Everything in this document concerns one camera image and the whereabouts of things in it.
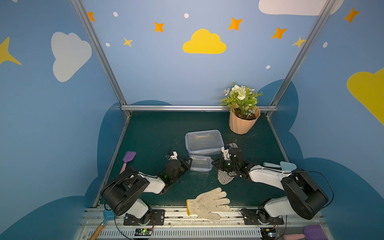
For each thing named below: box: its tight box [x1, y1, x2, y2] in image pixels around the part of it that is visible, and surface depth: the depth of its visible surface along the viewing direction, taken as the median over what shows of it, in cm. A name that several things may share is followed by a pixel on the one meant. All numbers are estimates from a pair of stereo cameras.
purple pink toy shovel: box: [283, 224, 329, 240], surface depth 71 cm
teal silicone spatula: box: [263, 161, 297, 172], surface depth 95 cm
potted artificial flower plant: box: [219, 82, 263, 135], surface depth 97 cm
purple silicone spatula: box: [119, 151, 137, 175], surface depth 97 cm
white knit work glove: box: [186, 187, 231, 221], surface depth 80 cm
